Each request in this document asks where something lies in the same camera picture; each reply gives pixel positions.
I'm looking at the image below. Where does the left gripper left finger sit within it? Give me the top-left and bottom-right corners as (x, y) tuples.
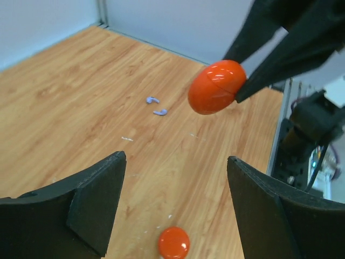
(1, 151), (126, 258)

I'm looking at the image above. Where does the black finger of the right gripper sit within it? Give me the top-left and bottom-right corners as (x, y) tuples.
(223, 0), (310, 63)

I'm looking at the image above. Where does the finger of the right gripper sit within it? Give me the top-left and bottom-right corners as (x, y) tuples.
(236, 8), (344, 103)

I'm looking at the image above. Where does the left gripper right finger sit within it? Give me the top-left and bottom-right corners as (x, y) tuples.
(227, 156), (344, 258)

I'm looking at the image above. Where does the orange earbud charging case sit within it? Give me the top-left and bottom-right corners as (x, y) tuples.
(157, 227), (190, 259)

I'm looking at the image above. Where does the purple earbud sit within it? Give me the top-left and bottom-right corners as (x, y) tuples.
(153, 109), (168, 116)
(146, 96), (160, 104)

